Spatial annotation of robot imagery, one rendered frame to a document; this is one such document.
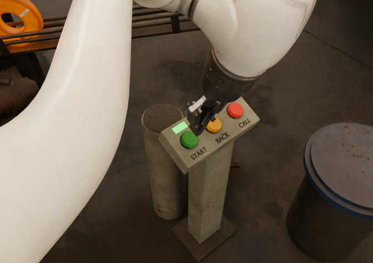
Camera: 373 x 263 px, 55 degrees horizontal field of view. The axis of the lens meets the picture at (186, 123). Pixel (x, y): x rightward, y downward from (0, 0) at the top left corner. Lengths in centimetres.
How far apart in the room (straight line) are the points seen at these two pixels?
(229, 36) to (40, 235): 35
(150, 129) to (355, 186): 57
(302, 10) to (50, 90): 30
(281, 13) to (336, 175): 71
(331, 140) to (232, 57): 70
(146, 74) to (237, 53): 148
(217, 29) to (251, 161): 114
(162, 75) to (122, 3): 158
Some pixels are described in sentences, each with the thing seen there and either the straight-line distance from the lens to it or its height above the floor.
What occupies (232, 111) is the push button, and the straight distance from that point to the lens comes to 89.
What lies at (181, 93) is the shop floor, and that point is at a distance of 181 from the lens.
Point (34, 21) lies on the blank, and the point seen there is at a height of 71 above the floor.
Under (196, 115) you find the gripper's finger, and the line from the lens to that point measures 62.
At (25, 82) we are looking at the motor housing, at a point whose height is 51.
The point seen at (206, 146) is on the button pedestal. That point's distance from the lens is 84.
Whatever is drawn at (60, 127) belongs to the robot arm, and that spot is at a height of 111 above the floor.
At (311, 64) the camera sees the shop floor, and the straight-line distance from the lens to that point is 209.
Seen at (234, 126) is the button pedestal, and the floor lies 59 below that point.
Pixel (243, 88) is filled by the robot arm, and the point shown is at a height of 89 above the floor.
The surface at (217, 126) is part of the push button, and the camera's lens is 86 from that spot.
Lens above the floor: 126
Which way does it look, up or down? 49 degrees down
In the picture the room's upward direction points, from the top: straight up
